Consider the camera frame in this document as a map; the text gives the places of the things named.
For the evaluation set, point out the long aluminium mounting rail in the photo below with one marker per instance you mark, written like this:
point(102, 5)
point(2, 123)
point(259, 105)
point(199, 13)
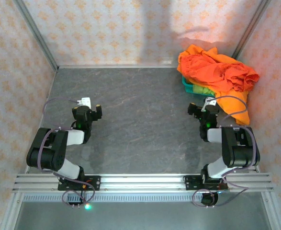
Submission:
point(142, 183)

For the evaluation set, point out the green indicator light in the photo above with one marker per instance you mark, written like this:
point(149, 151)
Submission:
point(87, 206)

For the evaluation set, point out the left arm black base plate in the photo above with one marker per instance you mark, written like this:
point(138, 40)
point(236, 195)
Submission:
point(94, 183)

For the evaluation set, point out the bright orange shorts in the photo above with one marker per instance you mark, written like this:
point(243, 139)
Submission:
point(233, 105)

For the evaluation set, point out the teal plastic basket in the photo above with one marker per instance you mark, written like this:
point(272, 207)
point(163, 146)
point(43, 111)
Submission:
point(187, 86)

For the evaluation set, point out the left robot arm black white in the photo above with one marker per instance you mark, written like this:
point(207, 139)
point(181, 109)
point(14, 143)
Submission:
point(47, 153)

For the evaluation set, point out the aluminium frame post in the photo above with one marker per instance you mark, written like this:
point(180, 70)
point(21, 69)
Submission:
point(35, 33)
point(250, 28)

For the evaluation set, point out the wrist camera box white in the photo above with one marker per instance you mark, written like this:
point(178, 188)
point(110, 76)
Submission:
point(85, 101)
point(210, 101)

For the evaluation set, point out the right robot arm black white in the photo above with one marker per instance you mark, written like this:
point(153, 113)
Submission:
point(238, 153)

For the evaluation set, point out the aluminium frame beam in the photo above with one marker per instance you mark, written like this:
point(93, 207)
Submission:
point(11, 213)
point(273, 213)

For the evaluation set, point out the red-orange shorts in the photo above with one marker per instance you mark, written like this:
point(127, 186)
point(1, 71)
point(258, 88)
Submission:
point(209, 69)

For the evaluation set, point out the black round connector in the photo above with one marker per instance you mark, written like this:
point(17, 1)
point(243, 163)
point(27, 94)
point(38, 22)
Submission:
point(209, 200)

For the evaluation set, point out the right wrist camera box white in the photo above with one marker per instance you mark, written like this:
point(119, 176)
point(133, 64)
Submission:
point(210, 101)

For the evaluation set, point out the aluminium frame bar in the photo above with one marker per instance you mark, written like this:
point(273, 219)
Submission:
point(118, 66)

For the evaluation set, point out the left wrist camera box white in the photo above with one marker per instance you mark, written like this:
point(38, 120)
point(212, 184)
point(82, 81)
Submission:
point(85, 101)

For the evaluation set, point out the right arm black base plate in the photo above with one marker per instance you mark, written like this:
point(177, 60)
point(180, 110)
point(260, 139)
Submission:
point(190, 183)

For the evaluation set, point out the lime green shorts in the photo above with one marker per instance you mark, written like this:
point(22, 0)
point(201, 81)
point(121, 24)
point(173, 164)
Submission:
point(202, 89)

